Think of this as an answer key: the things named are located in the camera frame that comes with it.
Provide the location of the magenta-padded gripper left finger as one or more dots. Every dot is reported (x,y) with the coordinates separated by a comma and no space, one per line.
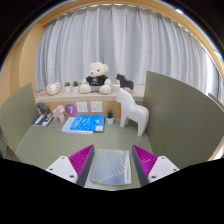
(80,160)

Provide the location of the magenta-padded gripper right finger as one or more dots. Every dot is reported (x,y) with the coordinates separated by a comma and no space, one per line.
(146,160)

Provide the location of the blue towel with yellow leaf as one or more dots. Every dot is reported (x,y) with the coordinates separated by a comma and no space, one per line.
(110,166)

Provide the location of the bright blue book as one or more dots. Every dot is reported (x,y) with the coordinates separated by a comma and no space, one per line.
(88,122)

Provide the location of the pink horse figurine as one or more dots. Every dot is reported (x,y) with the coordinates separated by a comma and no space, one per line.
(59,114)

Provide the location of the large white horse figurine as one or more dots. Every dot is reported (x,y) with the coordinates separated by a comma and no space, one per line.
(133,111)

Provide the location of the small potted plant, white pot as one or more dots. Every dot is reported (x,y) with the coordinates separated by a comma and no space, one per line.
(67,88)
(75,88)
(110,119)

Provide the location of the round purple number sign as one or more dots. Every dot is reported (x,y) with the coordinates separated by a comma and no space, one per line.
(71,110)

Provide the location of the green desk divider panel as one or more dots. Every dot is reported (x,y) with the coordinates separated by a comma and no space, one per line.
(16,116)
(218,101)
(183,123)

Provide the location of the wooden desk shelf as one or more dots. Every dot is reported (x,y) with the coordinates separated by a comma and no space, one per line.
(83,97)

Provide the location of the dark grey horse figurine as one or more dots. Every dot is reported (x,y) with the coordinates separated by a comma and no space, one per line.
(43,109)

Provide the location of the small orange and white plush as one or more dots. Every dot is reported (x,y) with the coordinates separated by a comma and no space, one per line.
(53,89)

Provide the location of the black horse figurine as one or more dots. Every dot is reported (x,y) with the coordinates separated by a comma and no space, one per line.
(125,82)

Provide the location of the cream teddy bear, black shirt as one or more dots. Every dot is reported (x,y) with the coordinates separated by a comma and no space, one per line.
(96,80)

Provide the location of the white-grey curtain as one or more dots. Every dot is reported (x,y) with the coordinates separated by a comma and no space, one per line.
(126,40)

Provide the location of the white wall socket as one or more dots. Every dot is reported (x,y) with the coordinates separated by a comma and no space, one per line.
(82,107)
(96,107)

